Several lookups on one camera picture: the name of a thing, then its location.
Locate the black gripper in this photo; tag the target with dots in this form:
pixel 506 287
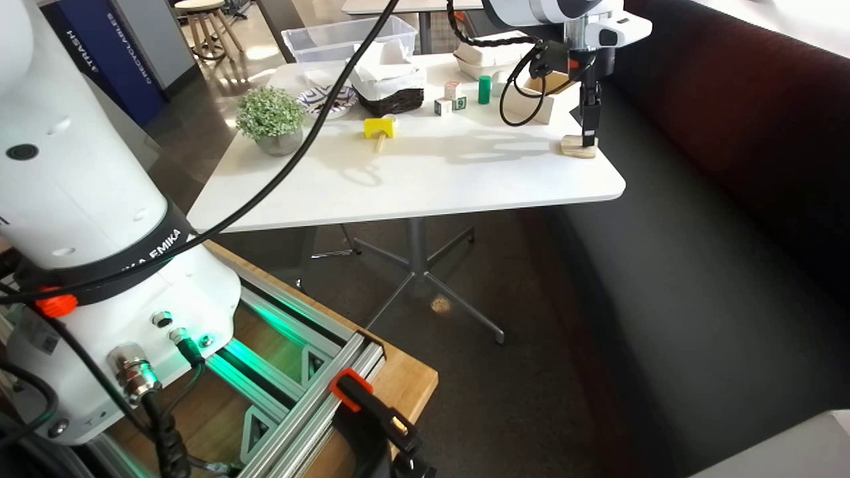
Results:
pixel 590 93

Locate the round light wooden block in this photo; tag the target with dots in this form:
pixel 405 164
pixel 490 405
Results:
pixel 573 149

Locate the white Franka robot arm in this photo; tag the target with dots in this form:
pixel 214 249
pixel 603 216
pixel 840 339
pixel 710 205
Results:
pixel 81 176

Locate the white carton box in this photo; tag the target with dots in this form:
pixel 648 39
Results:
pixel 469 56

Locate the yellow toy object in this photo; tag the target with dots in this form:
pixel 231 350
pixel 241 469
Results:
pixel 379 128

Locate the green cylinder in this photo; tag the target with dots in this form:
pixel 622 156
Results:
pixel 484 89

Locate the small white green block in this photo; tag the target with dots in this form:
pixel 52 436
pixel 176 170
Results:
pixel 460 101
pixel 441 107

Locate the dark sofa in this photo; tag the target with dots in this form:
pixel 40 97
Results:
pixel 708 249

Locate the white and black device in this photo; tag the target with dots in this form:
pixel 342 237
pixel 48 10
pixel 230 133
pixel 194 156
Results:
pixel 393 89

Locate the white background table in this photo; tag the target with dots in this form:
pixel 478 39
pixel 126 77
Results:
pixel 415 7

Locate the metal table base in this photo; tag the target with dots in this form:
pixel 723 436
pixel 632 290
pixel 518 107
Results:
pixel 415 266

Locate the cork disc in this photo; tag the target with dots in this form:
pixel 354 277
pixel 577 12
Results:
pixel 439 306

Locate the black white patterned bowl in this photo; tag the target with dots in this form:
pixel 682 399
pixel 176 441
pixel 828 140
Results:
pixel 342 99

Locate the clear plastic bin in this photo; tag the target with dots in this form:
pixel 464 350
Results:
pixel 319 40

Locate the wooden mounting board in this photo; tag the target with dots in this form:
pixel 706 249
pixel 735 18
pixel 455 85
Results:
pixel 407 382

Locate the potted green plant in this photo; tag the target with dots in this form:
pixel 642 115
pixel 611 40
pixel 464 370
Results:
pixel 270 115

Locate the orange black clamp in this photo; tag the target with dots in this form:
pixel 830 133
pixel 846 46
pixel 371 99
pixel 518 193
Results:
pixel 373 412

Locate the wooden stool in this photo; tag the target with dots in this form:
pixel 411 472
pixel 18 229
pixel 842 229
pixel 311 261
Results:
pixel 209 27

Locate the blue cabinet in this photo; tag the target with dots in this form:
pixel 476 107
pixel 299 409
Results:
pixel 115 54

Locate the aluminium profile frame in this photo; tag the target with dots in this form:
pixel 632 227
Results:
pixel 300 407

